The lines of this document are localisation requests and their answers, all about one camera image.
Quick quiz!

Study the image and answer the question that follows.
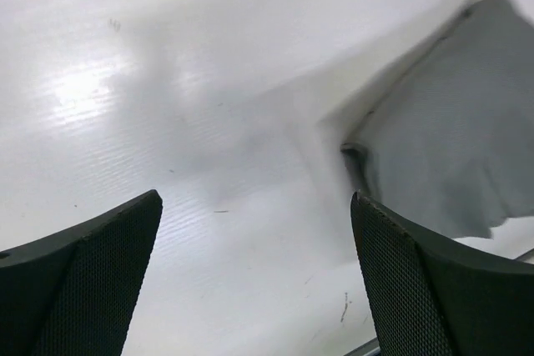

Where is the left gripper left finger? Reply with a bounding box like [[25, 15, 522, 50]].
[[1, 189, 163, 356]]

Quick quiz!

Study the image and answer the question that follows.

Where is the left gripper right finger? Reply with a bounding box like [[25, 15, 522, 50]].
[[350, 193, 533, 355]]

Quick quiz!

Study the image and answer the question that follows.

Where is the grey pleated skirt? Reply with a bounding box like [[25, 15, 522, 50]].
[[341, 0, 533, 238]]

